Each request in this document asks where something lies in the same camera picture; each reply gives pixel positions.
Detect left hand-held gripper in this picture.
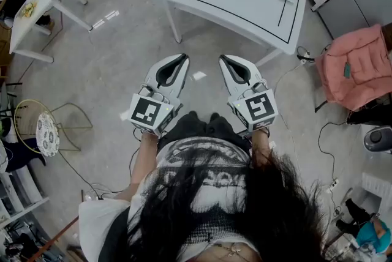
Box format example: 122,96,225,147
127,53,191,137

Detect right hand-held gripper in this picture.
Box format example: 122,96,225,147
218,54,279,138

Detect person's left forearm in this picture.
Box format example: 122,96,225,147
115,131,159,202

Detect person's right forearm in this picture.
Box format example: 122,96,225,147
249,129,274,171

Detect black trousers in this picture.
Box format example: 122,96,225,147
157,113,252,157

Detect white table with black lines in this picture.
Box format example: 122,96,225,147
152,0,309,68

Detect pink padded jacket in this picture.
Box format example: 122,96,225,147
314,24,392,112

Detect floral seat cushion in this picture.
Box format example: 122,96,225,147
36,110,60,158

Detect white power strip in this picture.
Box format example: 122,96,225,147
328,178,341,194

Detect white side table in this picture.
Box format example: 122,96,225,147
9,0,93,64

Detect grey round appliance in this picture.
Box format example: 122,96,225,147
363,125,392,155

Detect yellow item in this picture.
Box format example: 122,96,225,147
19,0,39,18

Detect white patterned shirt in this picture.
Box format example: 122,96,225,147
78,137,261,262

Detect dark blue cloth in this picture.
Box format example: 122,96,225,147
2,137,47,173

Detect white low shelf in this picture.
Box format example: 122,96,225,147
0,162,50,230

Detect black floor cable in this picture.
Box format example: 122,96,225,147
317,121,349,188

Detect gold wire chair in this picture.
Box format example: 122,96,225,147
13,98,94,158

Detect necklace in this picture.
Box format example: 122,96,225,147
211,241,249,260

